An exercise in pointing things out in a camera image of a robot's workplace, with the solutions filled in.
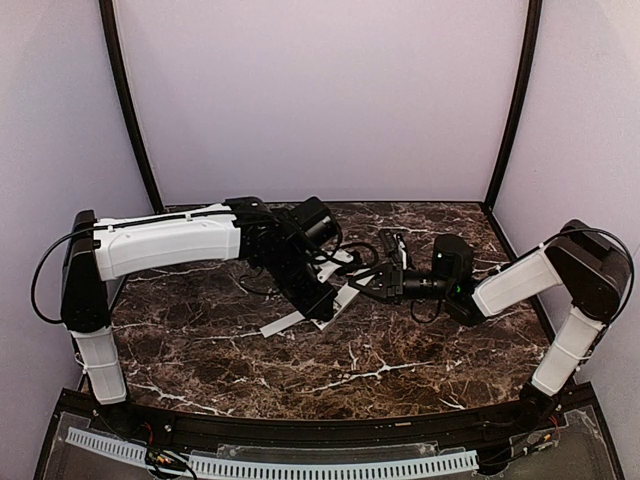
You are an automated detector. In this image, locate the white remote control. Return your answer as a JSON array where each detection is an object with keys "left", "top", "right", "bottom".
[{"left": 311, "top": 284, "right": 359, "bottom": 330}]

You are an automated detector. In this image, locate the white battery cover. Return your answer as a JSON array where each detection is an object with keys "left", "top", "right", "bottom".
[{"left": 260, "top": 312, "right": 304, "bottom": 338}]

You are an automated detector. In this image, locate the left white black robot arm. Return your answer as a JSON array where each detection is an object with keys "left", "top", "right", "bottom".
[{"left": 34, "top": 197, "right": 340, "bottom": 405}]

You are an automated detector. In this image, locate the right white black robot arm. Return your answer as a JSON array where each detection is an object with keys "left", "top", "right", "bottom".
[{"left": 348, "top": 219, "right": 635, "bottom": 429}]

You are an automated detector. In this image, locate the left black camera cable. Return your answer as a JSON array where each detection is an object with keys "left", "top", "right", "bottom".
[{"left": 237, "top": 239, "right": 381, "bottom": 296}]

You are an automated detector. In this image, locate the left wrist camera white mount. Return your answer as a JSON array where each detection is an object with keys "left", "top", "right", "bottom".
[{"left": 316, "top": 249, "right": 354, "bottom": 283}]

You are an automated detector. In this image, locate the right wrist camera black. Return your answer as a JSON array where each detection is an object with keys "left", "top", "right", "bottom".
[{"left": 379, "top": 229, "right": 408, "bottom": 270}]

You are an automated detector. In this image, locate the white slotted cable duct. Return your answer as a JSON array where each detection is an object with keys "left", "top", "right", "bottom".
[{"left": 65, "top": 427, "right": 479, "bottom": 479}]

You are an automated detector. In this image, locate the black front rail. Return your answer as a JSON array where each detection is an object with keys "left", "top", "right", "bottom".
[{"left": 56, "top": 384, "right": 578, "bottom": 451}]

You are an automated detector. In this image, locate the right black frame post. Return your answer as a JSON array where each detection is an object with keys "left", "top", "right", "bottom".
[{"left": 484, "top": 0, "right": 543, "bottom": 211}]

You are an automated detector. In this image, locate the black frame post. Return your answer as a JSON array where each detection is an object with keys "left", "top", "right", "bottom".
[
  {"left": 484, "top": 0, "right": 543, "bottom": 211},
  {"left": 98, "top": 0, "right": 165, "bottom": 213}
]

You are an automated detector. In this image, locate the left black frame post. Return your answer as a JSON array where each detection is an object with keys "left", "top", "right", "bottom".
[{"left": 98, "top": 0, "right": 165, "bottom": 213}]

